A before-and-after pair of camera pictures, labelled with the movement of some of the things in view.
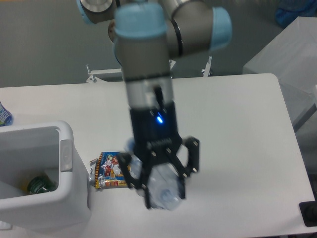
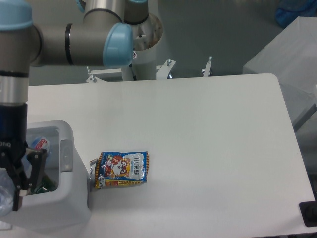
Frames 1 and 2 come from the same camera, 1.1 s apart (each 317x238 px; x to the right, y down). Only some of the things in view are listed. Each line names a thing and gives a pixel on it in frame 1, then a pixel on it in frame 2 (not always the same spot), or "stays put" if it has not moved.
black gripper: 154,131 -> 13,144
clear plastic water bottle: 165,186 -> 8,185
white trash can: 45,149 stays put
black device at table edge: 308,210 stays put
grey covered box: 291,57 stays put
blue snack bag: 106,170 stays put
